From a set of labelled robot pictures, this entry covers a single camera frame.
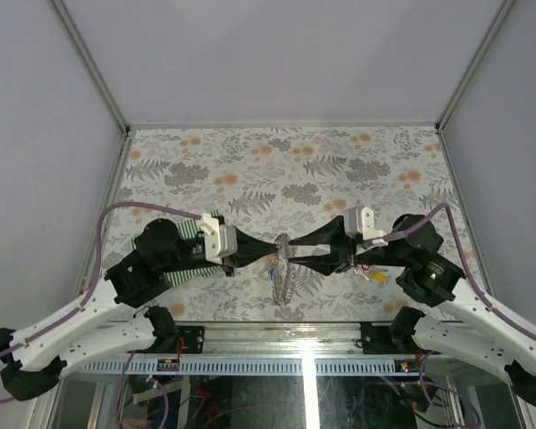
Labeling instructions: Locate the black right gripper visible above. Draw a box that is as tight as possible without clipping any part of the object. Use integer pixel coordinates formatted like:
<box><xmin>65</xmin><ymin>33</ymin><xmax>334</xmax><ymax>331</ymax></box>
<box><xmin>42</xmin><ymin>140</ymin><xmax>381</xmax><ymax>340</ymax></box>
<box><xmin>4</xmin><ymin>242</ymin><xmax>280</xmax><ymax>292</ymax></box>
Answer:
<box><xmin>288</xmin><ymin>213</ymin><xmax>411</xmax><ymax>275</ymax></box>

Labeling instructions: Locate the metal ring disc with keyrings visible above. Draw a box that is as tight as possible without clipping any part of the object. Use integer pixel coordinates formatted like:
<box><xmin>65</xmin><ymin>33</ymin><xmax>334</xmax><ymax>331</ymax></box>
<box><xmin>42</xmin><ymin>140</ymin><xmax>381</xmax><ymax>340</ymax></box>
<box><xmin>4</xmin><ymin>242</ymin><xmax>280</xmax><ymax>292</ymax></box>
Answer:
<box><xmin>272</xmin><ymin>233</ymin><xmax>297</xmax><ymax>306</ymax></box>

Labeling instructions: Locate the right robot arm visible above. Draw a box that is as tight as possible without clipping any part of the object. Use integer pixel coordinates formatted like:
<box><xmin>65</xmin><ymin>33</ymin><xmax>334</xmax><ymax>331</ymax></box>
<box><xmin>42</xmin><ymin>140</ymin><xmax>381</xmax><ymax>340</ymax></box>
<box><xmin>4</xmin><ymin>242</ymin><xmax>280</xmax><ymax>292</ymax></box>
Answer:
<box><xmin>290</xmin><ymin>207</ymin><xmax>536</xmax><ymax>407</ymax></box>

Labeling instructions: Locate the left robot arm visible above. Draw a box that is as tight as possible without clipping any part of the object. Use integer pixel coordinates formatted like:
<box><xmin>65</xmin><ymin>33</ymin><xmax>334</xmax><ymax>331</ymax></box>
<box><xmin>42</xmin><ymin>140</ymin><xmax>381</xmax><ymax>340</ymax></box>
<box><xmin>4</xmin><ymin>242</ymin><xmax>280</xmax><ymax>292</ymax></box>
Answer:
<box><xmin>0</xmin><ymin>214</ymin><xmax>278</xmax><ymax>401</ymax></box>

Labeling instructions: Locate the yellow key tag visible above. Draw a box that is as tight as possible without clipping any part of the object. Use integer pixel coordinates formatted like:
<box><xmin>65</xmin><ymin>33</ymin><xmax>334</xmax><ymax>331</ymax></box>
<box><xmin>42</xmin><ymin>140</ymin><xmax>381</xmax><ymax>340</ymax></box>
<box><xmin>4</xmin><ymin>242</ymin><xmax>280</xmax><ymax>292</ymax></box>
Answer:
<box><xmin>369</xmin><ymin>271</ymin><xmax>389</xmax><ymax>283</ymax></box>

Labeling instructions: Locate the green striped cloth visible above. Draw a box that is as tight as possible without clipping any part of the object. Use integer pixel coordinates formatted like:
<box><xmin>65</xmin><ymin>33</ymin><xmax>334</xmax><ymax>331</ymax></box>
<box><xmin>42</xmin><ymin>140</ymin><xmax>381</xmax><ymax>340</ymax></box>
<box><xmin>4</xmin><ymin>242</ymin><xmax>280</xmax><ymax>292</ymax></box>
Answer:
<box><xmin>133</xmin><ymin>218</ymin><xmax>232</xmax><ymax>286</ymax></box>

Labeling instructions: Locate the floral table mat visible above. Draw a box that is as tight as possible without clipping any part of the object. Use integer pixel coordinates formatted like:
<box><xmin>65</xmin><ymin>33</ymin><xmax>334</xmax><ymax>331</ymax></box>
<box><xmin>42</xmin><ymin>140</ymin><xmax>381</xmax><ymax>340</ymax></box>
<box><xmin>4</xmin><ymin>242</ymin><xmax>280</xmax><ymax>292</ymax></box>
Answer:
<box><xmin>102</xmin><ymin>126</ymin><xmax>478</xmax><ymax>322</ymax></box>

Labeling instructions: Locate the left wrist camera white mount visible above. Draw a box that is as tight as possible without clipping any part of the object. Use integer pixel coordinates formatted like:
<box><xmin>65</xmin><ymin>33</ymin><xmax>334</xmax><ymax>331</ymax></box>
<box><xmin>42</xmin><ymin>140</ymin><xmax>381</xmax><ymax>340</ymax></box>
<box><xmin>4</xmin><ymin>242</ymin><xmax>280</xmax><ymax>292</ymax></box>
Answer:
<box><xmin>197</xmin><ymin>214</ymin><xmax>238</xmax><ymax>265</ymax></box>

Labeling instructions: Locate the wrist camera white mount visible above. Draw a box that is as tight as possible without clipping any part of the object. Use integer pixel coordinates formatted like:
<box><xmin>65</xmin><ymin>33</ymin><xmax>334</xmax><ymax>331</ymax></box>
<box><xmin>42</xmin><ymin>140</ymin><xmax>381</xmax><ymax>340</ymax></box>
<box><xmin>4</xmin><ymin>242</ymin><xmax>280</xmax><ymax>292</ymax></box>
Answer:
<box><xmin>343</xmin><ymin>206</ymin><xmax>405</xmax><ymax>248</ymax></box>
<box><xmin>197</xmin><ymin>214</ymin><xmax>238</xmax><ymax>265</ymax></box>

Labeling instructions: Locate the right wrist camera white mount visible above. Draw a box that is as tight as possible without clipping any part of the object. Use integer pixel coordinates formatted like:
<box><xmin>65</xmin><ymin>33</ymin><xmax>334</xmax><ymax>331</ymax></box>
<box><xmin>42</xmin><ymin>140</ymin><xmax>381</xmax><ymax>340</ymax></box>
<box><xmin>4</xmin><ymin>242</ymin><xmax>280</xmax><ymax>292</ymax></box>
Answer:
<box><xmin>343</xmin><ymin>206</ymin><xmax>405</xmax><ymax>248</ymax></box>

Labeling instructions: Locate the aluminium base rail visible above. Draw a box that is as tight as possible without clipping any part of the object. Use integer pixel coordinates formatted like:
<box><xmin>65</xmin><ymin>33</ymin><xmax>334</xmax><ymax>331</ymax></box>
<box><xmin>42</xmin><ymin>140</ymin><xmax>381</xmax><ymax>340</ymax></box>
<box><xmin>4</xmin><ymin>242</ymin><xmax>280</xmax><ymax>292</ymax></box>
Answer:
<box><xmin>77</xmin><ymin>322</ymin><xmax>419</xmax><ymax>376</ymax></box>

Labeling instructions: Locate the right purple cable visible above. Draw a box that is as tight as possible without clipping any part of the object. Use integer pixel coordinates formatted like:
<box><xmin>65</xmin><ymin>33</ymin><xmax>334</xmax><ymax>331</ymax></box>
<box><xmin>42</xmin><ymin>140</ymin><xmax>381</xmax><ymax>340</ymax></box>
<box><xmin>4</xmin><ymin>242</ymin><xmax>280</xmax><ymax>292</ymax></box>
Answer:
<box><xmin>386</xmin><ymin>203</ymin><xmax>536</xmax><ymax>352</ymax></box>

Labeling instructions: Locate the purple cable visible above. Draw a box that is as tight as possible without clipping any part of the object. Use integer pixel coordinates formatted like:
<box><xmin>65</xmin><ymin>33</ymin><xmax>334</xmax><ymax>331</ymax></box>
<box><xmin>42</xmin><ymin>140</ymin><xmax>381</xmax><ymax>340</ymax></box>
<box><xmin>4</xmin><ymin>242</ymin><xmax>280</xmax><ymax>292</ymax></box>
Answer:
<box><xmin>0</xmin><ymin>201</ymin><xmax>205</xmax><ymax>400</ymax></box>
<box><xmin>386</xmin><ymin>203</ymin><xmax>536</xmax><ymax>352</ymax></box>

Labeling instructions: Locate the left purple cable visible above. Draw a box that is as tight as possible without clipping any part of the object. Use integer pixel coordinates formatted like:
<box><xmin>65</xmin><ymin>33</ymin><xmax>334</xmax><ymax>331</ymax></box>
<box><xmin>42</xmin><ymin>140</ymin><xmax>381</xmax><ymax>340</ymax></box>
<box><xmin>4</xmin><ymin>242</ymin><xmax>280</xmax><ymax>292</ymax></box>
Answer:
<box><xmin>0</xmin><ymin>201</ymin><xmax>205</xmax><ymax>400</ymax></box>

